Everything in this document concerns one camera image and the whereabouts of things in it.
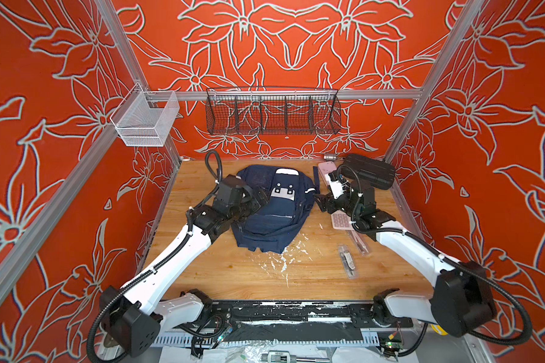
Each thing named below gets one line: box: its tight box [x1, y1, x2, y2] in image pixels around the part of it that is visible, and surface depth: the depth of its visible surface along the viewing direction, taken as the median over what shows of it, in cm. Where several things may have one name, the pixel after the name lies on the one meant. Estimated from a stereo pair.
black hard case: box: [339, 154, 396, 191], surface depth 109 cm
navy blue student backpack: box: [231, 164, 320, 254], surface depth 96 cm
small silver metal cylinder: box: [323, 153, 338, 162], surface depth 120 cm
